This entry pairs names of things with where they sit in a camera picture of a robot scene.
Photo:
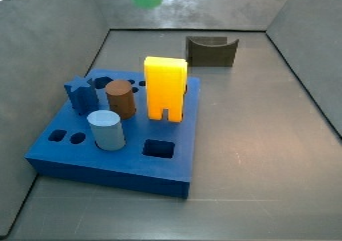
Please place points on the blue shape sorter board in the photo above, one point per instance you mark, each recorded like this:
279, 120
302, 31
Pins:
155, 161

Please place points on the yellow notched block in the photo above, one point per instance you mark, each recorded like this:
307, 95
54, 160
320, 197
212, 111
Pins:
165, 82

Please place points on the brown cylinder block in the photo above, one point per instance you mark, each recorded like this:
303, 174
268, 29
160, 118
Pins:
120, 98

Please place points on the light blue cylinder block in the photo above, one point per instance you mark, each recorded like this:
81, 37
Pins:
107, 131

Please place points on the black curved cradle block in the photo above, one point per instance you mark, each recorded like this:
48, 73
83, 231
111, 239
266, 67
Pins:
208, 51

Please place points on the dark blue star block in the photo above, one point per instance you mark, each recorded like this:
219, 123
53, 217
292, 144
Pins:
81, 94

